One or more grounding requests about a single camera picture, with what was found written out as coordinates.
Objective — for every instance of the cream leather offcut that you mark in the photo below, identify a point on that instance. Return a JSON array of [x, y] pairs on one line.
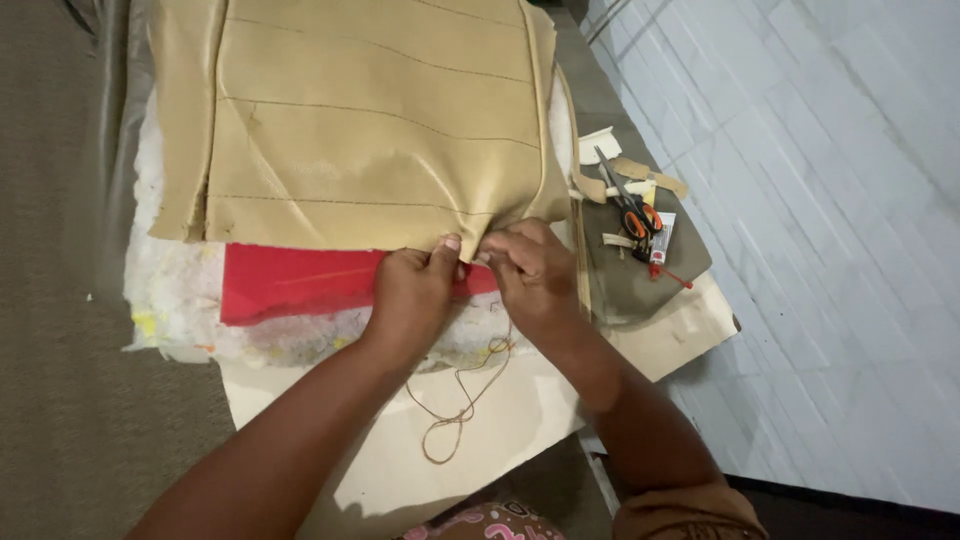
[[618, 241]]

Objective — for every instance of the white foam padding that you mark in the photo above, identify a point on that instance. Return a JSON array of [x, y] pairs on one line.
[[180, 300]]

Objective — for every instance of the person's right fingers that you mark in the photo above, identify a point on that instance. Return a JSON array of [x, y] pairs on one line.
[[501, 247]]

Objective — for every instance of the person's patterned clothing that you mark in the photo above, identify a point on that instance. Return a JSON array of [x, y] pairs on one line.
[[484, 523]]

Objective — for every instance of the grey fabric piece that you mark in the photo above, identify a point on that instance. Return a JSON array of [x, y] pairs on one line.
[[645, 270]]

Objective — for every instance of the person's left hand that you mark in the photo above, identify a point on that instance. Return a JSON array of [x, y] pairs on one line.
[[411, 296]]

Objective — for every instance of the white foam scrap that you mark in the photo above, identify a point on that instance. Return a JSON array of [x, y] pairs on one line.
[[598, 144]]

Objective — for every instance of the cream piping strip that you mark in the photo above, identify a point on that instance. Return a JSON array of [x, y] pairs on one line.
[[611, 191]]

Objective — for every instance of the beige leather scrap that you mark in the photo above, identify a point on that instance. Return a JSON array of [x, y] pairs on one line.
[[628, 167], [669, 184]]

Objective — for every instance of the beige stitched leather seat cover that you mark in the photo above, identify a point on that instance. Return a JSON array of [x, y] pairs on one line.
[[360, 120]]

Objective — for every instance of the person's right hand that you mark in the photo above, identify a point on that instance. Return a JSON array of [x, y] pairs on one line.
[[534, 277]]

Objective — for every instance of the red fabric sheet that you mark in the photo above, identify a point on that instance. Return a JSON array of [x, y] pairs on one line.
[[300, 285]]

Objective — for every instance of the brown sewing thread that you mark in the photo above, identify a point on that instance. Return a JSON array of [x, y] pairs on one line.
[[461, 405]]

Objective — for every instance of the person's brown sleeve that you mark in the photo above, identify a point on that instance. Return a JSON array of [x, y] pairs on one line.
[[686, 514]]

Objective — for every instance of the beige cardboard sheet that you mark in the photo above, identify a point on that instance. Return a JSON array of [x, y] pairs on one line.
[[465, 427]]

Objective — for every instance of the glue tube with red cap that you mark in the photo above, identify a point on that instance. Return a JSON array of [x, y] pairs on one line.
[[661, 244]]

